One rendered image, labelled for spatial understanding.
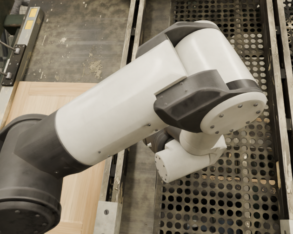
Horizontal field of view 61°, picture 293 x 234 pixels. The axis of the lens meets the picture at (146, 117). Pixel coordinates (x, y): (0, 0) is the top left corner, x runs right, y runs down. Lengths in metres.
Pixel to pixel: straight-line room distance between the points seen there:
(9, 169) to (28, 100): 0.77
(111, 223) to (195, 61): 0.60
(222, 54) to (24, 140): 0.27
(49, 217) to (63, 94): 0.75
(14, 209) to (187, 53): 0.26
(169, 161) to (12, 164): 0.28
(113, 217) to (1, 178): 0.50
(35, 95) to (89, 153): 0.81
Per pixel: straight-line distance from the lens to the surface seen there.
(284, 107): 0.96
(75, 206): 0.90
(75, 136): 0.30
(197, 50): 0.30
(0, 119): 1.11
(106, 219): 0.81
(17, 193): 0.32
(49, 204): 0.33
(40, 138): 0.34
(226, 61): 0.29
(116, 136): 0.29
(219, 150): 0.49
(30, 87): 1.13
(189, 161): 0.51
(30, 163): 0.35
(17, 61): 1.19
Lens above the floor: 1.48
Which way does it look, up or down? 16 degrees down
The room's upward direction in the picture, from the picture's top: straight up
